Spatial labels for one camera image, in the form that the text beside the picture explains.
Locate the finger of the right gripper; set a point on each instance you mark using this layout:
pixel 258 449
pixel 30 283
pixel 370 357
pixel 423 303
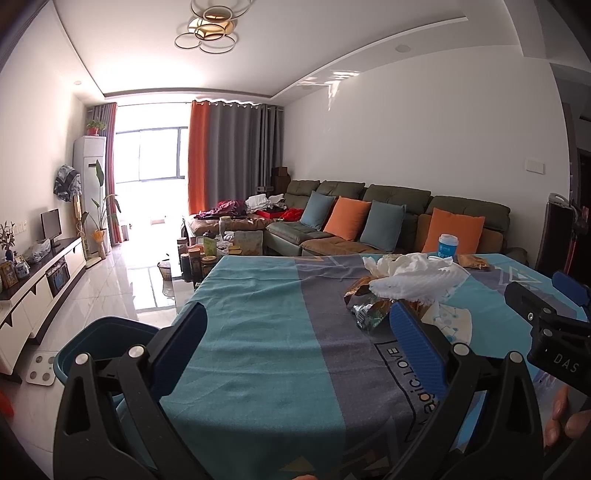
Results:
pixel 576 292
pixel 538 312

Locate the white tv cabinet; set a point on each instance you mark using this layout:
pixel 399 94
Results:
pixel 29 307

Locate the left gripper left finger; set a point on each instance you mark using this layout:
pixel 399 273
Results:
pixel 110 423

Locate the tall potted plant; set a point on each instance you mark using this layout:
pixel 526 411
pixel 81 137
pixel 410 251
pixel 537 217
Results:
pixel 106 208

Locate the blue cushion right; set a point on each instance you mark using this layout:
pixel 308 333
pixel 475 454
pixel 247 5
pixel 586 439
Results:
pixel 383 226

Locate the teal trash bin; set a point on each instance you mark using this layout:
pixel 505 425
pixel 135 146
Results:
pixel 106 338

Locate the glass coffee table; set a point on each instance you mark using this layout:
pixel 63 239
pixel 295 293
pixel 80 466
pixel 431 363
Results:
pixel 197 256

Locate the blue grey tablecloth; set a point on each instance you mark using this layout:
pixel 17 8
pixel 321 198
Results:
pixel 284 381

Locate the orange grey curtain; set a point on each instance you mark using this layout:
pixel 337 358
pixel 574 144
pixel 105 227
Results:
pixel 233 149

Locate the right hand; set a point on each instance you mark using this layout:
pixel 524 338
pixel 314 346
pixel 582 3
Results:
pixel 564 423

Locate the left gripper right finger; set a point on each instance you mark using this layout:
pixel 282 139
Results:
pixel 487 424

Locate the blue lidded cup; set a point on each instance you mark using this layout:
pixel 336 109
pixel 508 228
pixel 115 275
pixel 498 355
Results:
pixel 447 245

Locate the small black monitor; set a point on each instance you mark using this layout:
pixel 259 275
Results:
pixel 51 226

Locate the white bathroom scale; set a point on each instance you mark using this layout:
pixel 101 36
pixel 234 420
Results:
pixel 40 371

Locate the ring ceiling lamp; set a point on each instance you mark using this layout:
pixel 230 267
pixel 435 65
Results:
pixel 211 26

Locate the blue cushion left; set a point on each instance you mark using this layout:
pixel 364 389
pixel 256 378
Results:
pixel 317 211

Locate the orange cushion left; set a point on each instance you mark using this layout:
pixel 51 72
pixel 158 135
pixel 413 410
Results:
pixel 347 218

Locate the orange cushion far right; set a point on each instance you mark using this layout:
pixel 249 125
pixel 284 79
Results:
pixel 467 229

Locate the white paper cup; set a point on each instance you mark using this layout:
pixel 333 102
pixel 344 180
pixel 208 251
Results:
pixel 455 323

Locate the white standing air conditioner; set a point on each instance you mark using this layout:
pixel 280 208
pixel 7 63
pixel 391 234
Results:
pixel 87 152

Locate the green sectional sofa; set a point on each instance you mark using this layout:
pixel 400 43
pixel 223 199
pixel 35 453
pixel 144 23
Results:
pixel 328 218

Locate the blue cushion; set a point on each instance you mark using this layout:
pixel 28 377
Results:
pixel 317 211
pixel 383 226

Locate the white tissue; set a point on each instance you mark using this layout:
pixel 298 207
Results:
pixel 415 277

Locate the brown snack packet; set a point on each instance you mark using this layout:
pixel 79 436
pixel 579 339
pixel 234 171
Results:
pixel 473 262

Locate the gold snack wrapper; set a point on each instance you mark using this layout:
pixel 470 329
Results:
pixel 370 301

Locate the orange cushion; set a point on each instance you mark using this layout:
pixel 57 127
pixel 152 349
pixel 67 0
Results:
pixel 467 229
pixel 347 218

